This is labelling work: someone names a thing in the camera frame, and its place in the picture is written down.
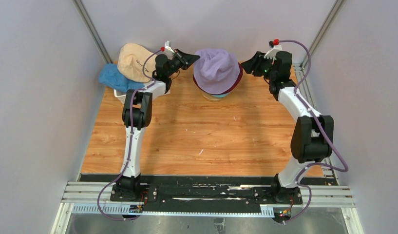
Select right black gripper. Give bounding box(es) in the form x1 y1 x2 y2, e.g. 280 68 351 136
240 52 276 81

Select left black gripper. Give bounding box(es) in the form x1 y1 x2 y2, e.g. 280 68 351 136
165 49 199 78

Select maroon bucket hat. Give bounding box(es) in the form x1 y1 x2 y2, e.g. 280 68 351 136
192 63 243 95

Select lavender bucket hat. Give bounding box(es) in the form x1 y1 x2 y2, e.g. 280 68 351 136
193 48 239 95

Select beige cap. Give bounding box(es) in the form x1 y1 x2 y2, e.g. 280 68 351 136
117 43 157 83

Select blue hat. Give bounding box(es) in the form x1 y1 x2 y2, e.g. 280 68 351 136
98 63 145 93

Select turquoise bucket hat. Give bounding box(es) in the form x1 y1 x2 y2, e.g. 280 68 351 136
211 93 228 98

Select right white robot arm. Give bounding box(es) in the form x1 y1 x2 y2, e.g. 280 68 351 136
241 51 334 203

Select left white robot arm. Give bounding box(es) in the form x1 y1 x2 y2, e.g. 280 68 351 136
111 48 200 202

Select wooden hat stand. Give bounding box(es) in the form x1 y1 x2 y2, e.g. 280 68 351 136
201 91 227 102

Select white perforated basket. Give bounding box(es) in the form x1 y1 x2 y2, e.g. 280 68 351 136
114 89 126 104

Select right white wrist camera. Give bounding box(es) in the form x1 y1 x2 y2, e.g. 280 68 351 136
264 39 282 59

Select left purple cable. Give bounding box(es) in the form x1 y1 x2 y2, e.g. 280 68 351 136
97 48 166 222

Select purple cable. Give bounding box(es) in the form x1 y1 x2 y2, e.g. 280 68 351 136
97 48 166 222
278 39 349 224

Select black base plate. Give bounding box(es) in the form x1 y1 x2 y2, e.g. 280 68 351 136
110 175 302 213

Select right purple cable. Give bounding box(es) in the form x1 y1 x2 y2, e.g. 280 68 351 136
278 39 349 224

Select aluminium frame rails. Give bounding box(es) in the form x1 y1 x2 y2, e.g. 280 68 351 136
51 70 362 234

